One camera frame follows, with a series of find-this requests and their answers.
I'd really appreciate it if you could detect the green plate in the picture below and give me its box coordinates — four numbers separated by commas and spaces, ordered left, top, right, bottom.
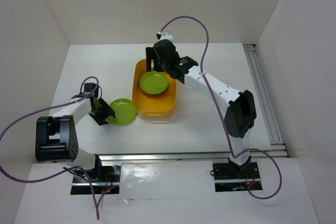
108, 98, 137, 126
139, 71, 169, 94

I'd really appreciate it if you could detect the black plate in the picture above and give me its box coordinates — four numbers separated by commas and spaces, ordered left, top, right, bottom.
141, 90, 167, 98

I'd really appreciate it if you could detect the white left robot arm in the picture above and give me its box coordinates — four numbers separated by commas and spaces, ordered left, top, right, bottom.
35, 93, 115, 182

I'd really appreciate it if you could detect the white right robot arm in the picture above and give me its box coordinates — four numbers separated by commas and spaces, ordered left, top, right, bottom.
145, 39, 257, 178

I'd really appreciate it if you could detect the yellow plastic bin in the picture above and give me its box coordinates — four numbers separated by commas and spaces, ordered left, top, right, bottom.
131, 59, 176, 118

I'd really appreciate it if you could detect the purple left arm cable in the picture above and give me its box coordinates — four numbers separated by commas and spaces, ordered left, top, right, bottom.
0, 76, 112, 221

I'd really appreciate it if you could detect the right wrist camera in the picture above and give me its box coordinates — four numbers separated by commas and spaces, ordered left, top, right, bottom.
156, 31, 173, 41

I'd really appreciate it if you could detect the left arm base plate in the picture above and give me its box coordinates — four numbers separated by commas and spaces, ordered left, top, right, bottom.
70, 165, 121, 195

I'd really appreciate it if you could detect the aluminium rail front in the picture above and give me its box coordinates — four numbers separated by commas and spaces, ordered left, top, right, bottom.
99, 152, 230, 163

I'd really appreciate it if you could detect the aluminium rail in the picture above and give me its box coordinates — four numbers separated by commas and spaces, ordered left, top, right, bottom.
99, 152, 230, 163
243, 44, 289, 158

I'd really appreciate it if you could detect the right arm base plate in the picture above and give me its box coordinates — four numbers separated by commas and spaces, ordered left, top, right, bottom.
210, 162, 263, 193

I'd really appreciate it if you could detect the aluminium rail right side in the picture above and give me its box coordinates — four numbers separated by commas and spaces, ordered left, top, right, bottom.
243, 44, 289, 158

